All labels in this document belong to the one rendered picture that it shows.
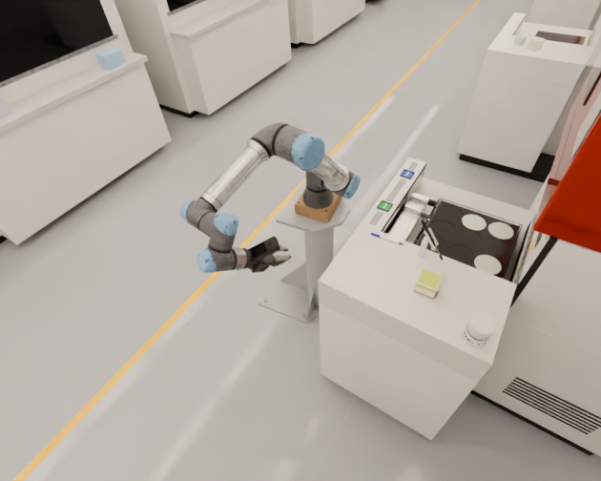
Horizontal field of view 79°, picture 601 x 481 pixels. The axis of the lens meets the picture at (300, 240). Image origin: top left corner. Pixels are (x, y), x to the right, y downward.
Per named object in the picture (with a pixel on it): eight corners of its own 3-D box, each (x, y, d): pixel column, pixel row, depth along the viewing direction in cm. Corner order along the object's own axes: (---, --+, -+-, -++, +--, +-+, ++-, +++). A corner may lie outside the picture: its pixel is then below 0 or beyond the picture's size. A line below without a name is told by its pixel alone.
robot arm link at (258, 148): (265, 108, 131) (170, 207, 117) (288, 116, 126) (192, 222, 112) (275, 132, 141) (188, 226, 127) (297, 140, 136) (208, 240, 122)
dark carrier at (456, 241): (519, 227, 159) (520, 226, 159) (500, 282, 141) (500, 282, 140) (441, 201, 173) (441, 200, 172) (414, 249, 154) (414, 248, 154)
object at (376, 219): (421, 183, 193) (426, 161, 183) (377, 253, 163) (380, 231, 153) (404, 178, 197) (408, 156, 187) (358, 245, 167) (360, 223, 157)
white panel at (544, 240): (547, 189, 185) (588, 116, 156) (508, 309, 141) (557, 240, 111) (540, 187, 186) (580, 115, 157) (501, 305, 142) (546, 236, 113)
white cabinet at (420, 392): (480, 303, 237) (533, 212, 176) (427, 445, 184) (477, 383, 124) (387, 264, 262) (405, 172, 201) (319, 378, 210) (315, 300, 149)
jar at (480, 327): (487, 334, 119) (498, 320, 112) (482, 352, 116) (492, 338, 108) (466, 324, 122) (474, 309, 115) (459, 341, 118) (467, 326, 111)
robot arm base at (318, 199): (297, 203, 179) (297, 187, 172) (311, 186, 188) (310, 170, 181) (325, 212, 174) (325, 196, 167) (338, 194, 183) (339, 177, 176)
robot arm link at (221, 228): (202, 207, 113) (195, 239, 117) (227, 222, 108) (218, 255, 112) (221, 206, 120) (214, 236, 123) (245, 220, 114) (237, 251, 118)
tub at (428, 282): (439, 285, 133) (444, 275, 128) (432, 302, 129) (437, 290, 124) (419, 278, 136) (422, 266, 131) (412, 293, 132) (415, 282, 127)
